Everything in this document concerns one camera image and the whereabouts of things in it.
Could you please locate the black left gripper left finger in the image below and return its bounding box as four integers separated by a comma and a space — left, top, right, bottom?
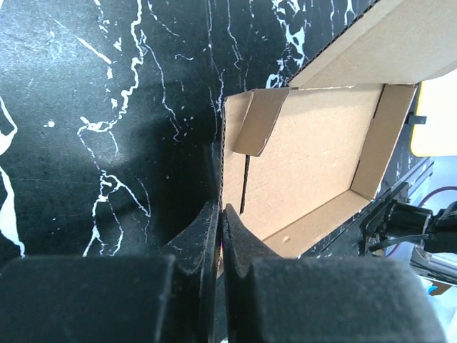
1, 202, 220, 342

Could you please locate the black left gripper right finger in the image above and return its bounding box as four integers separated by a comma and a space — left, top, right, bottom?
221, 205, 446, 342

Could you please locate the cardboard box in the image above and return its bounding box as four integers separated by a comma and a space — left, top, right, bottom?
221, 1, 456, 258

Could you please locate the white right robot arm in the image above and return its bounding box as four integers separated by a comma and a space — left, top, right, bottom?
359, 200, 456, 256

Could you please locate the white board with yellow rim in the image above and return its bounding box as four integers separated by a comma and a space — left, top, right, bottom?
411, 70, 456, 157

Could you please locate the aluminium frame rail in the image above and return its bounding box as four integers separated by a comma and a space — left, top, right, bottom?
409, 247, 456, 296

